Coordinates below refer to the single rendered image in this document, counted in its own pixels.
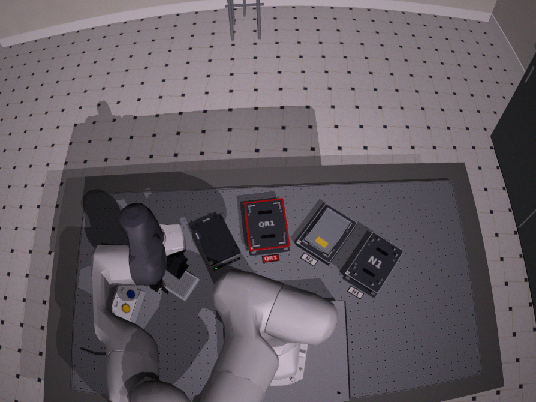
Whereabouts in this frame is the white control panel with four buttons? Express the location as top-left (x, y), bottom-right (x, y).
top-left (80, 286), bottom-right (146, 356)

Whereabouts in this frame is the dark grey work table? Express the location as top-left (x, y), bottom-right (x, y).
top-left (71, 180), bottom-right (483, 399)

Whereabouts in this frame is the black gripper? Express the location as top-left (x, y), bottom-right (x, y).
top-left (149, 249), bottom-right (186, 294)

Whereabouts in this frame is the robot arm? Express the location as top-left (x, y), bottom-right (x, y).
top-left (91, 203), bottom-right (338, 402)

